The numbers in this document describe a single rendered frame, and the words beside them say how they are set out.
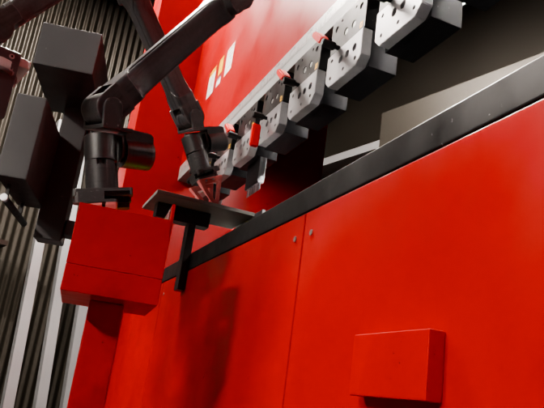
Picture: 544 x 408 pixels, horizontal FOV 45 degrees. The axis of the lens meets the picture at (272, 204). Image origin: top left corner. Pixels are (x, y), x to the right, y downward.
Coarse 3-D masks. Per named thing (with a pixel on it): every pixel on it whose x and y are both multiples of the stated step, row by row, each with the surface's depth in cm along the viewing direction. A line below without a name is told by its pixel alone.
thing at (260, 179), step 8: (256, 160) 183; (264, 160) 180; (248, 168) 188; (256, 168) 181; (264, 168) 180; (248, 176) 186; (256, 176) 180; (264, 176) 179; (248, 184) 185; (256, 184) 180; (248, 192) 186
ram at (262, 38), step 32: (256, 0) 213; (288, 0) 180; (320, 0) 156; (352, 0) 137; (224, 32) 247; (256, 32) 204; (288, 32) 173; (320, 32) 151; (224, 64) 234; (256, 64) 195; (288, 64) 167; (224, 96) 223; (256, 96) 187; (224, 128) 213
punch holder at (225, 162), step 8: (232, 144) 200; (224, 152) 205; (232, 152) 199; (216, 160) 212; (224, 160) 202; (224, 168) 199; (232, 168) 198; (224, 176) 201; (232, 176) 200; (240, 176) 199; (224, 184) 208; (232, 184) 206; (240, 184) 205
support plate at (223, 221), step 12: (156, 192) 163; (168, 192) 163; (144, 204) 176; (180, 204) 169; (192, 204) 168; (204, 204) 166; (216, 204) 167; (216, 216) 176; (228, 216) 174; (240, 216) 173; (252, 216) 171
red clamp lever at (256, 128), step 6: (252, 114) 170; (258, 114) 170; (258, 120) 170; (252, 126) 169; (258, 126) 169; (252, 132) 168; (258, 132) 168; (252, 138) 168; (258, 138) 168; (252, 144) 167
